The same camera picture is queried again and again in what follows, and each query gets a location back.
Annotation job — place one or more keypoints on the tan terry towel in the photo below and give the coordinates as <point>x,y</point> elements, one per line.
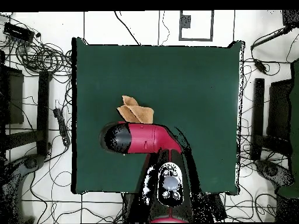
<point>137,114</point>

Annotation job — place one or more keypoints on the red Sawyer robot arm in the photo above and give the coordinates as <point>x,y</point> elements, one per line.
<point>144,137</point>

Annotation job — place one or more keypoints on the black flat bar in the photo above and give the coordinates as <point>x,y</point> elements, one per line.
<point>43,112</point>
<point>258,116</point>

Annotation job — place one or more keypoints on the dark green table cloth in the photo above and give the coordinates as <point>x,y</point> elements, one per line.
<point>186,93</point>

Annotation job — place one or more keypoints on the black power strip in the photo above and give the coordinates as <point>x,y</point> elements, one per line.
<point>62,126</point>

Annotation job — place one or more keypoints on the black oblong box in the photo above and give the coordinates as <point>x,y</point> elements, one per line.
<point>218,207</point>

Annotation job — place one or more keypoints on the black power adapter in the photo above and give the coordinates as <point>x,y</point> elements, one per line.
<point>260,65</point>

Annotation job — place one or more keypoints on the dark grey stand base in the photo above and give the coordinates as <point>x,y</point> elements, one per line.
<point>30,163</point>
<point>272,171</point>

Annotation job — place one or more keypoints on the black rectangular box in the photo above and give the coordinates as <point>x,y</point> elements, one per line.
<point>15,98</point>
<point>280,109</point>

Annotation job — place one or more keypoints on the dark green cloth panel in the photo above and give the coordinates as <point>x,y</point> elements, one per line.
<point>295,105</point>

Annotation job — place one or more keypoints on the black boom pole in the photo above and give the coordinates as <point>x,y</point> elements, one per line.
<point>271,37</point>

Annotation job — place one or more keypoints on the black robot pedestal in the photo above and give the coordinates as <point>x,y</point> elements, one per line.
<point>129,207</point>

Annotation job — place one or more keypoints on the black network switch box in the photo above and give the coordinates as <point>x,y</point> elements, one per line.
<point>18,32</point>

